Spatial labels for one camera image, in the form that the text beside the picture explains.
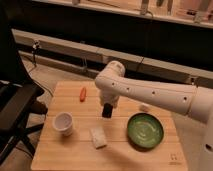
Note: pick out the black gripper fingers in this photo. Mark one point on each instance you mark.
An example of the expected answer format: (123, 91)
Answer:
(107, 110)

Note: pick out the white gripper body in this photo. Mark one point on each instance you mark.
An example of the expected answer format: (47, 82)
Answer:
(106, 97)

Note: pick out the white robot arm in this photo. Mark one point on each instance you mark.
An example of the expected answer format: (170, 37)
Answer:
(194, 101)

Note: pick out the white sponge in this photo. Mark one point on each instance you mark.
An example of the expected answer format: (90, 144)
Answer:
(98, 137)

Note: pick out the orange carrot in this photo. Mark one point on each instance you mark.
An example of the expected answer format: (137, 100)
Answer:
(82, 96)

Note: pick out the small white object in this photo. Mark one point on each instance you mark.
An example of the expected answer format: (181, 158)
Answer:
(144, 107)

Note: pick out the green bowl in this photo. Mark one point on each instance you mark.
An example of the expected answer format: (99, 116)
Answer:
(145, 130)

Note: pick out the wooden cutting board table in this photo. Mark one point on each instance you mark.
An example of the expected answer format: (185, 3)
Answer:
(76, 152)

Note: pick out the white paper cup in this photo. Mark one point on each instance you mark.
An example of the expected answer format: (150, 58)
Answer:
(63, 123)

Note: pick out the black office chair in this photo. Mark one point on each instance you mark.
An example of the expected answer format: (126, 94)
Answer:
(18, 97)

